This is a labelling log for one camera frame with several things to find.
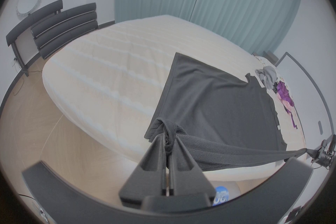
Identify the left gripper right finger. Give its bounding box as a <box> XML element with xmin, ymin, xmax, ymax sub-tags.
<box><xmin>168</xmin><ymin>136</ymin><xmax>216</xmax><ymax>196</ymax></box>

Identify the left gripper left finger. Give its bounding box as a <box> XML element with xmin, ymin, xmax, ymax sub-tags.
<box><xmin>119</xmin><ymin>135</ymin><xmax>168</xmax><ymax>200</ymax></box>

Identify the black T-shirt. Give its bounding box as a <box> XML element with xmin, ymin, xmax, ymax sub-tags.
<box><xmin>144</xmin><ymin>52</ymin><xmax>307</xmax><ymax>172</ymax></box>

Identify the pile of clothes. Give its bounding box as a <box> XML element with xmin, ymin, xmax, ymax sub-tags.
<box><xmin>273</xmin><ymin>81</ymin><xmax>299</xmax><ymax>129</ymax></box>

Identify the bed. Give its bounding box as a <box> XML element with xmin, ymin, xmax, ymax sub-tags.
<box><xmin>42</xmin><ymin>14</ymin><xmax>332</xmax><ymax>181</ymax></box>

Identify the grey garment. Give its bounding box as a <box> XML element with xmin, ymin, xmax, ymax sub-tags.
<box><xmin>255</xmin><ymin>66</ymin><xmax>278</xmax><ymax>90</ymax></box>

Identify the grey bedside table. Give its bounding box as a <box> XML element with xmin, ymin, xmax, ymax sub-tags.
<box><xmin>252</xmin><ymin>51</ymin><xmax>279</xmax><ymax>63</ymax></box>

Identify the black chest of drawers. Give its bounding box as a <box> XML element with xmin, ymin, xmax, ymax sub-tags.
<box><xmin>31</xmin><ymin>3</ymin><xmax>100</xmax><ymax>59</ymax></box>

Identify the black dressing table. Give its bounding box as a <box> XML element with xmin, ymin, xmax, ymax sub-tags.
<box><xmin>6</xmin><ymin>0</ymin><xmax>63</xmax><ymax>77</ymax></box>

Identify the round white-framed mirror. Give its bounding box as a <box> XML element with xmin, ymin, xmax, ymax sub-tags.
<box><xmin>16</xmin><ymin>0</ymin><xmax>42</xmax><ymax>19</ymax></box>

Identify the black cable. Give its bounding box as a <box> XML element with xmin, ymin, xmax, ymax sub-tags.
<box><xmin>12</xmin><ymin>58</ymin><xmax>43</xmax><ymax>95</ymax></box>

